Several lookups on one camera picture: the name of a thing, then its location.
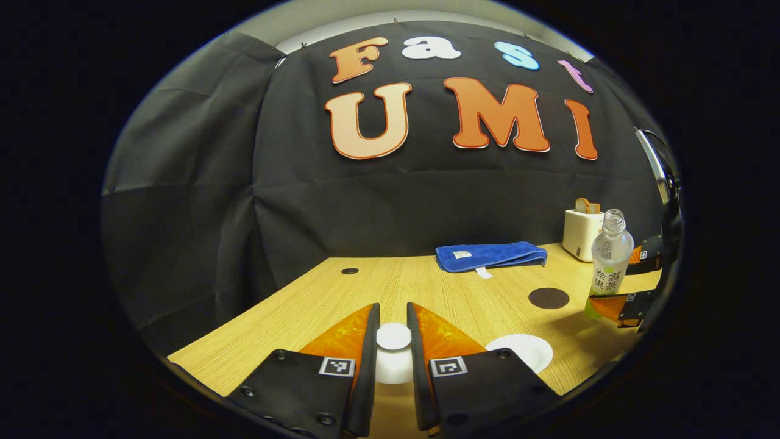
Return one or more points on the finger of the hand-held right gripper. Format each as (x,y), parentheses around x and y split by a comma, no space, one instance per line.
(640,308)
(649,256)

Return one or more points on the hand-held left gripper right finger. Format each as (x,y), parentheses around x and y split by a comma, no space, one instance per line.
(419,378)

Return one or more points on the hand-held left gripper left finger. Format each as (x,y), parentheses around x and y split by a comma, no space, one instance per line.
(367,366)

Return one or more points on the clear plastic water bottle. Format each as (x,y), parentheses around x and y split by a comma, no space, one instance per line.
(609,268)

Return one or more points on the dark round coaster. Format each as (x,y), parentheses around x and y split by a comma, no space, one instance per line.
(548,298)

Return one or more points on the white teacup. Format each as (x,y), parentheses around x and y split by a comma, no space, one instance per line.
(527,352)

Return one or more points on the white toaster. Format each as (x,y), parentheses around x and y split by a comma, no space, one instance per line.
(579,238)

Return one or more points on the blue towel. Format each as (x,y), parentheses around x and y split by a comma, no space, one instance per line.
(487,256)

